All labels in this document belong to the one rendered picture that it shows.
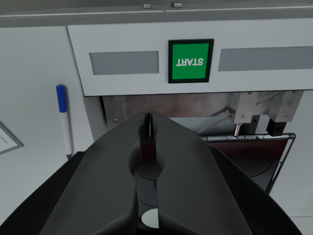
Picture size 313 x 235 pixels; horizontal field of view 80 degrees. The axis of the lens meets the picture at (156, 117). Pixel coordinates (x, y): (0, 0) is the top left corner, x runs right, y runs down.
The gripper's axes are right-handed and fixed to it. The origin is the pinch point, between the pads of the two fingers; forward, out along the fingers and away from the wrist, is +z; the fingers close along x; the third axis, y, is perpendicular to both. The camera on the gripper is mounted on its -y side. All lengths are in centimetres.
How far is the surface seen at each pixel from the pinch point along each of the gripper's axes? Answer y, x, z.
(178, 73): 2.2, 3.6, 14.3
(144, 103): 11.0, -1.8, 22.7
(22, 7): -5, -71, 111
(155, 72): 2.2, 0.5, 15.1
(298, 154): 32, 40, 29
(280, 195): 50, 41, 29
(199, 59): 0.4, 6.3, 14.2
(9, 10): -4, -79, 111
